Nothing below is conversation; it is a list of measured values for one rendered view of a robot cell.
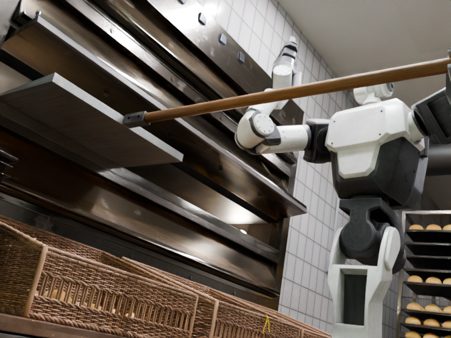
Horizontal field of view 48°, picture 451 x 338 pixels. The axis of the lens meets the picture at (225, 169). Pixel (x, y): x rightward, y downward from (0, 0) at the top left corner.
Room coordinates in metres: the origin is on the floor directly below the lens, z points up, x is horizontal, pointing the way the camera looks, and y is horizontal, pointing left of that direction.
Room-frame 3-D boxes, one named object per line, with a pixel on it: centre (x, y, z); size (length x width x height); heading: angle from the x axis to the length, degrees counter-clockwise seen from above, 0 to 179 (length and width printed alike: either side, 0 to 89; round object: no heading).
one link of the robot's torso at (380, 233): (1.47, -0.46, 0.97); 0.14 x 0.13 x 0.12; 51
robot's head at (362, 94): (1.45, -0.43, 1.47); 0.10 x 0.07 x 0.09; 43
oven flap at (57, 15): (2.07, 0.19, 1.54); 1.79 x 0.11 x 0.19; 141
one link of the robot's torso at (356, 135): (1.49, -0.48, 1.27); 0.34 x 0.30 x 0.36; 43
